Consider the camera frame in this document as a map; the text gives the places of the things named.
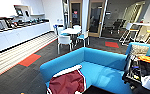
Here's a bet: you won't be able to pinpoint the maroon and white jacket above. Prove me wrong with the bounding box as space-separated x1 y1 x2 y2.
45 64 88 94

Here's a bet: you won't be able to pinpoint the white chair teal seat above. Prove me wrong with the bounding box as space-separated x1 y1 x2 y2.
76 29 91 48

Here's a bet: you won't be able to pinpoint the white round table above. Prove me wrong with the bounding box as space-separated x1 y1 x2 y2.
60 27 83 36

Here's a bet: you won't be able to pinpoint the wooden framed glass door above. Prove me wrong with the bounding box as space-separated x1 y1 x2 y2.
87 0 107 38
69 0 84 28

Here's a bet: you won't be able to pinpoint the large blue sofa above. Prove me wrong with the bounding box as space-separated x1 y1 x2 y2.
39 46 132 94

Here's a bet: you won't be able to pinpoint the black office chair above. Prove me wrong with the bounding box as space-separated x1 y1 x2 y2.
111 18 127 34

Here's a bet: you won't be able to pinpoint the small blue sofa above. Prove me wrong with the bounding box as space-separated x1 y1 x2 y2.
125 41 150 58

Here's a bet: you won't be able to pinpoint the white high stool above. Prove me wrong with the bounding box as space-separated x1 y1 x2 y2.
119 21 135 46

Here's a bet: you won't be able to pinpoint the white kitchen counter cabinets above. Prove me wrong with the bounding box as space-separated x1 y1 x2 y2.
0 21 52 56

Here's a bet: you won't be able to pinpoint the beige patterned cushion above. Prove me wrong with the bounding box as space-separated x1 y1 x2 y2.
130 44 150 57

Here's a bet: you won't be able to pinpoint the white high table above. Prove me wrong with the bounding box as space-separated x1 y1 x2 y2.
132 21 150 28

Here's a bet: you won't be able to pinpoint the orange garment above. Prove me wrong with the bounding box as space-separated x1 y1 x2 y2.
138 54 150 64

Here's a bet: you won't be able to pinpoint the dark microwave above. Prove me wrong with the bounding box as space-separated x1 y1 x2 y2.
0 18 10 31

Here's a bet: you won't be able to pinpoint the dark wall screen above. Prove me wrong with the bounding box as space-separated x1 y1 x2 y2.
13 4 32 18

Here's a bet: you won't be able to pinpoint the white upper wall cabinets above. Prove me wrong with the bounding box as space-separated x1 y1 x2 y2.
0 0 45 18

